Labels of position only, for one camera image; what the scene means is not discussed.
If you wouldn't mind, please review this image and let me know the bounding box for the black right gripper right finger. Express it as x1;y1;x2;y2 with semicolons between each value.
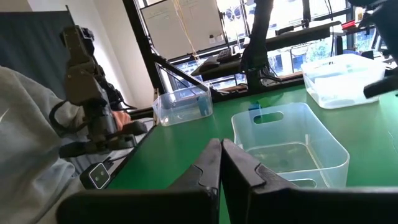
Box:
220;138;398;224

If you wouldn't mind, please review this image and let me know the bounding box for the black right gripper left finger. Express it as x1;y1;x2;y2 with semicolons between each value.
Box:
57;138;223;224

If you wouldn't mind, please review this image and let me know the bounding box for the green foam triangle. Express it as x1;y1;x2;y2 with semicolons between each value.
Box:
257;96;277;109

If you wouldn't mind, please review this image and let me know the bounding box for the small clear plastic bin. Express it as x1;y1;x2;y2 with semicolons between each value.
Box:
151;85;214;127

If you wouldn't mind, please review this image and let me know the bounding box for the blue foam cylinder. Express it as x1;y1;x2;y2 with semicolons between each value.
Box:
197;94;211;117

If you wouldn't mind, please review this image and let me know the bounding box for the person's hand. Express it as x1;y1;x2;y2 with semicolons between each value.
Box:
111;110;132;131

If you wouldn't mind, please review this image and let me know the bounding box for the black diagonal brace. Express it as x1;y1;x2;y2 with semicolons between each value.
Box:
151;52;231;95

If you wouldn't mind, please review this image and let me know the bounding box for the wide clear plastic bin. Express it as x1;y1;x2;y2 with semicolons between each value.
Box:
300;53;387;110

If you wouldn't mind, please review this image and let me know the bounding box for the black keyboard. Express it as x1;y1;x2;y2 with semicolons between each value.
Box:
216;47;234;64

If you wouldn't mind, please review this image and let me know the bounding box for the black rounded bar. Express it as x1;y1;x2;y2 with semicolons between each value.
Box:
363;73;398;100

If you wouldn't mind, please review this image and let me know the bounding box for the black desk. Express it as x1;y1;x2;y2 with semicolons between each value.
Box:
190;20;342;82

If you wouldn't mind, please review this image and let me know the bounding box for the person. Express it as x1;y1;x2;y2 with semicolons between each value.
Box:
0;65;91;224

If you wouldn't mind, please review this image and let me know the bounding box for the whiteboard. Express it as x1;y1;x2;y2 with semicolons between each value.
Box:
139;0;225;60

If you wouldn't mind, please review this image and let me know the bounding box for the dark partition panel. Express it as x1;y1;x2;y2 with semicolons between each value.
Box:
0;11;77;100

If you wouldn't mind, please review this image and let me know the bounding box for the clear plastic bin with handles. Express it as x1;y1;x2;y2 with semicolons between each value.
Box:
231;101;351;190

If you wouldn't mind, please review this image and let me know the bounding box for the black camera with white face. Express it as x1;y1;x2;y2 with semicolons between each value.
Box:
79;161;112;190

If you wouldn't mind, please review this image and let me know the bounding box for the black frame post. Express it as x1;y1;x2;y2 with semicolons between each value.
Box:
122;0;167;94

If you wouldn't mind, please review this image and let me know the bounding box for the black bulky mount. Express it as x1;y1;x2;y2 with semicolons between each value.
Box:
347;0;398;65

